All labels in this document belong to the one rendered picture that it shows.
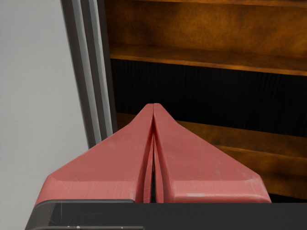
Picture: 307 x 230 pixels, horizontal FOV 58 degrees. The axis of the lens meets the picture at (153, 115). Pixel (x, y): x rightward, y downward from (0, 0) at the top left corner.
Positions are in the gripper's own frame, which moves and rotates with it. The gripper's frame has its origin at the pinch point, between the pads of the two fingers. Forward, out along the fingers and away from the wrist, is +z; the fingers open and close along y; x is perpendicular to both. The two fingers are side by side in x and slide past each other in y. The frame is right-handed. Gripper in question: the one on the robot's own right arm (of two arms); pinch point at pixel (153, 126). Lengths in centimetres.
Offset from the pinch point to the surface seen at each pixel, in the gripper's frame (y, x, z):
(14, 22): 10.8, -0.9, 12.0
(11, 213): 19.8, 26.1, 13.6
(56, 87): 8.5, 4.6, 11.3
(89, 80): 5.7, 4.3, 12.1
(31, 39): 9.7, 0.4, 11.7
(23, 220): 18.3, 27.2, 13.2
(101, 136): 5.4, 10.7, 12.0
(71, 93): 7.2, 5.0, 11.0
